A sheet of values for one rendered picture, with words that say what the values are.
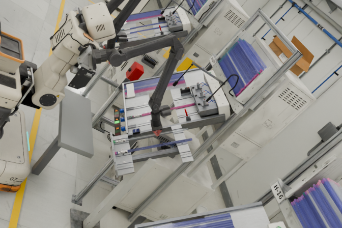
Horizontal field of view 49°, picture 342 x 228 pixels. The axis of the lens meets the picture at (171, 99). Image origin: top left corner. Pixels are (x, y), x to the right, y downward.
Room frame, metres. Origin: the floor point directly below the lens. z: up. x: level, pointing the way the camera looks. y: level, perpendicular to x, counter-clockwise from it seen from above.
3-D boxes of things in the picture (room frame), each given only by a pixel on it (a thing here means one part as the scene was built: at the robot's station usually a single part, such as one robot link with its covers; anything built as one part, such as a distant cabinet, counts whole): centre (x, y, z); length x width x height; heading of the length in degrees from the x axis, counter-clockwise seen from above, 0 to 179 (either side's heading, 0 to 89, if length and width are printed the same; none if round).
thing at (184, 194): (2.95, -0.33, 0.31); 0.70 x 0.65 x 0.62; 30
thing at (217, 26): (4.22, 0.37, 0.95); 1.35 x 0.82 x 1.90; 120
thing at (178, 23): (4.11, 0.54, 0.66); 1.01 x 0.73 x 1.31; 120
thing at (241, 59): (2.84, -0.25, 1.52); 0.51 x 0.13 x 0.27; 30
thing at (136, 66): (3.35, 0.43, 0.39); 0.24 x 0.24 x 0.78; 30
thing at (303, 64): (3.08, -0.46, 1.82); 0.68 x 0.30 x 0.20; 30
